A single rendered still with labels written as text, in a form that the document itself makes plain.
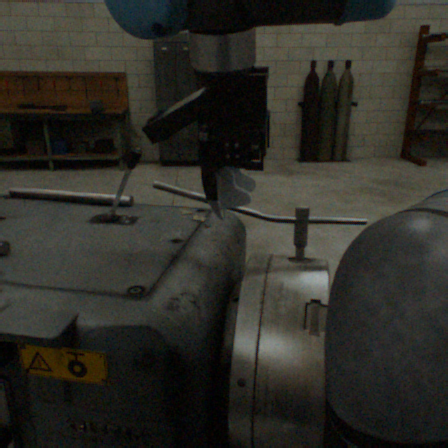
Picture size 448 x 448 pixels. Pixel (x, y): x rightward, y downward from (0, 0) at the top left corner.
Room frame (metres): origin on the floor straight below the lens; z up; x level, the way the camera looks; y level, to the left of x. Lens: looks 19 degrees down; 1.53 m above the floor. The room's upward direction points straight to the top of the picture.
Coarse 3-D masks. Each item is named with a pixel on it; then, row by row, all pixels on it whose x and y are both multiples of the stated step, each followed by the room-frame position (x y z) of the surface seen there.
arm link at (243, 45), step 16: (192, 32) 0.52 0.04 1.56; (240, 32) 0.47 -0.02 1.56; (192, 48) 0.49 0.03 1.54; (208, 48) 0.48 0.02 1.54; (224, 48) 0.47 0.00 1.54; (240, 48) 0.48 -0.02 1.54; (192, 64) 0.50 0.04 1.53; (208, 64) 0.48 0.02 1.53; (224, 64) 0.48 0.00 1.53; (240, 64) 0.48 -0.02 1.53
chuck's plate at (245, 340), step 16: (256, 256) 0.62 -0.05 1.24; (256, 272) 0.56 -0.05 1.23; (256, 288) 0.53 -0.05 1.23; (240, 304) 0.51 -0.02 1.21; (256, 304) 0.51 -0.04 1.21; (240, 320) 0.49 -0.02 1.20; (256, 320) 0.49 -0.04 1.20; (240, 336) 0.48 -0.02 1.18; (256, 336) 0.48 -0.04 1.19; (240, 352) 0.47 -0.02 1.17; (256, 352) 0.46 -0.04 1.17; (240, 368) 0.46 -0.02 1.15; (240, 384) 0.45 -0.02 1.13; (240, 400) 0.44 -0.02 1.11; (240, 416) 0.44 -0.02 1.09; (240, 432) 0.44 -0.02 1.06
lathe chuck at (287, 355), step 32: (288, 256) 0.63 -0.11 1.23; (288, 288) 0.53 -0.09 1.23; (320, 288) 0.52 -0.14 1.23; (288, 320) 0.49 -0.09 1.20; (288, 352) 0.46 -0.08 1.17; (320, 352) 0.45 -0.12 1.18; (256, 384) 0.44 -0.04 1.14; (288, 384) 0.44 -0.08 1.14; (320, 384) 0.43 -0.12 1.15; (256, 416) 0.43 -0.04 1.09; (288, 416) 0.43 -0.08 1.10; (320, 416) 0.42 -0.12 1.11
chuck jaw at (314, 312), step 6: (312, 306) 0.50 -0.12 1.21; (318, 306) 0.50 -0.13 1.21; (306, 312) 0.50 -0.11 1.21; (312, 312) 0.50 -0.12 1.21; (318, 312) 0.50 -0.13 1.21; (324, 312) 0.50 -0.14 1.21; (306, 318) 0.49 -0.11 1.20; (312, 318) 0.49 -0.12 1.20; (318, 318) 0.49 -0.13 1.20; (324, 318) 0.49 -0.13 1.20; (306, 324) 0.48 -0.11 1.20; (312, 324) 0.48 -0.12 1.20; (318, 324) 0.48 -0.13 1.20; (324, 324) 0.48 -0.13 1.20; (312, 330) 0.48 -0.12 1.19; (318, 330) 0.48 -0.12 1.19; (324, 330) 0.48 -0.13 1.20; (318, 336) 0.47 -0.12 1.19
